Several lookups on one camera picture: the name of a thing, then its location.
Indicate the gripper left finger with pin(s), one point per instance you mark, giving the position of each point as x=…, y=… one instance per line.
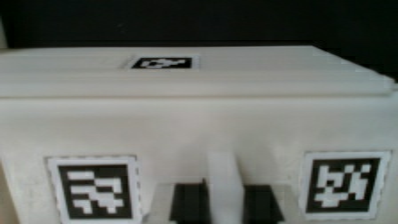
x=191, y=204

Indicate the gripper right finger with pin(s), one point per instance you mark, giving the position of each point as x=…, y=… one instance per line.
x=262, y=211

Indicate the white cabinet door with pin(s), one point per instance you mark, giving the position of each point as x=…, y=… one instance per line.
x=170, y=130

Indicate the white cabinet body box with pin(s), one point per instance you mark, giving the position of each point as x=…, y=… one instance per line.
x=171, y=72

